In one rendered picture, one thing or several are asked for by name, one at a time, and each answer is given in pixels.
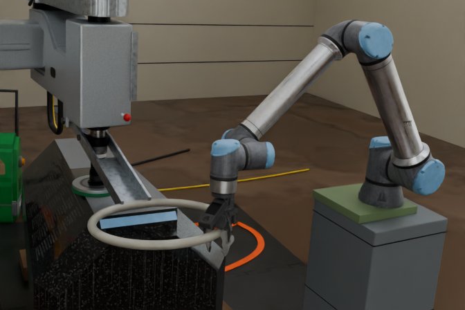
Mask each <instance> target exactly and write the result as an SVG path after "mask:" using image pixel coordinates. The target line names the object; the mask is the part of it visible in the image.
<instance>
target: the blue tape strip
mask: <svg viewBox="0 0 465 310"><path fill-rule="evenodd" d="M171 220H177V216H176V211H172V212H161V213H154V214H148V215H136V216H130V217H119V218H113V219H101V220H100V225H101V229H103V228H115V227H121V226H131V225H137V224H148V223H154V222H160V221H171Z"/></svg>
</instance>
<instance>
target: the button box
mask: <svg viewBox="0 0 465 310"><path fill-rule="evenodd" d="M137 69H138V32H136V31H133V32H131V68H130V99H129V100H130V101H136V96H137Z"/></svg>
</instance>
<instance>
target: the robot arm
mask: <svg viewBox="0 0 465 310"><path fill-rule="evenodd" d="M392 45H393V36H392V33H391V32H390V30H389V29H388V28H387V27H386V26H384V25H382V24H379V23H376V22H368V21H360V20H355V19H353V20H347V21H344V22H341V23H339V24H336V25H335V26H333V27H331V28H330V29H328V30H326V31H325V32H324V33H323V34H321V36H319V38H318V45H317V46H316V47H315V48H314V49H313V50H312V51H311V52H310V53H309V54H308V55H307V56H306V57H305V58H304V59H303V60H302V61H301V62H300V63H299V64H298V65H297V66H296V67H295V68H294V69H293V70H292V71H291V72H290V73H289V74H288V75H287V77H286V78H285V79H284V80H283V81H282V82H281V83H280V84H279V85H278V86H277V87H276V88H275V89H274V90H273V91H272V92H271V93H270V94H269V95H268V96H267V97H266V98H265V99H264V101H263V102H262V103H261V104H260V105H259V106H258V107H257V108H256V109H255V110H254V111H253V112H252V113H251V114H250V115H249V116H248V117H247V118H246V119H245V120H244V121H243V122H241V123H240V124H239V125H238V126H237V127H236V128H235V129H229V130H227V131H226V132H225V133H224V134H223V136H222V138H221V140H216V141H215V142H214V143H213V144H212V151H211V153H210V154H211V163H210V187H209V189H210V191H211V192H212V196H213V197H216V198H214V199H213V201H212V202H211V204H210V205H209V206H208V208H207V209H206V211H205V212H204V213H203V214H202V216H201V217H200V219H199V220H198V225H199V226H200V227H202V228H203V233H204V234H205V233H208V232H210V231H212V230H214V229H215V227H218V228H219V229H220V230H222V229H223V230H224V231H223V232H221V233H220V235H221V239H222V247H223V250H222V253H223V254H224V256H226V255H227V254H228V251H229V248H230V245H231V244H232V243H233V242H234V236H233V235H232V233H233V227H232V224H233V225H235V224H236V223H237V218H236V220H235V214H236V213H237V216H238V208H234V199H235V192H236V191H237V174H238V171H241V170H259V169H263V170H265V169H267V168H270V167H272V165H273V164H274V160H275V150H274V147H273V145H272V144H271V143H270V142H266V141H264V142H258V141H259V140H260V138H261V137H262V136H263V135H264V134H265V133H266V132H267V131H268V130H269V129H270V128H271V127H272V126H273V125H274V124H275V123H276V122H277V121H278V120H279V118H280V117H281V116H282V115H283V114H284V113H285V112H286V111H287V110H288V109H289V108H290V107H291V106H292V105H293V104H294V103H295V101H296V100H297V99H298V98H299V97H300V96H301V95H302V94H303V93H304V92H305V91H306V90H307V89H308V88H309V87H310V86H311V85H312V84H313V83H314V82H315V81H316V80H317V79H318V78H319V77H320V76H321V75H322V74H323V73H324V72H325V71H326V70H327V68H328V67H329V66H330V65H331V64H332V63H333V62H334V61H340V60H341V59H342V58H344V56H346V55H347V54H349V53H355V54H356V56H357V58H358V61H359V64H360V65H361V67H362V69H363V72H364V74H365V78H366V80H367V83H368V85H369V88H370V91H371V93H372V96H373V99H374V101H375V104H376V107H377V109H378V112H379V115H380V117H381V120H382V123H383V126H384V128H385V131H386V134H387V136H381V137H376V138H373V139H371V142H370V147H369V154H368V160H367V169H366V175H365V182H364V183H363V185H362V187H361V189H360V190H359V193H358V199H359V200H360V201H362V202H363V203H366V204H367V205H370V206H375V207H379V208H399V207H401V206H402V205H403V204H404V196H403V191H402V187H404V188H406V189H408V190H411V191H413V192H414V193H416V194H421V195H424V196H426V195H429V194H432V193H433V192H435V191H436V190H437V189H438V188H439V186H440V185H441V183H442V182H443V180H444V176H445V169H444V164H443V163H442V162H441V161H439V160H437V159H434V158H433V157H432V155H431V152H430V149H429V146H428V145H427V144H425V143H423V142H421V139H420V137H419V133H418V131H417V127H416V125H415V123H414V119H413V117H412V113H411V110H410V107H409V105H408V101H407V99H406V96H405V93H404V90H403V87H402V85H401V81H400V79H399V75H398V73H397V71H396V67H395V65H394V61H393V59H392V55H391V50H392ZM401 186H402V187H401Z"/></svg>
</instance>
